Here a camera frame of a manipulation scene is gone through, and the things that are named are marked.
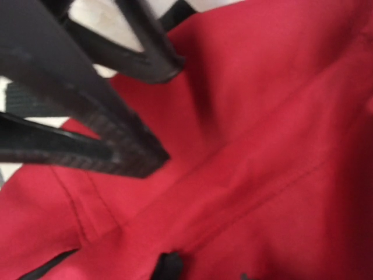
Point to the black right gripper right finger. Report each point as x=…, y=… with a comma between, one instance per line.
x=124, y=36

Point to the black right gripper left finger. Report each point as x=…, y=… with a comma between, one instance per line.
x=38, y=53

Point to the red student backpack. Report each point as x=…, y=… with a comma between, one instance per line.
x=269, y=128

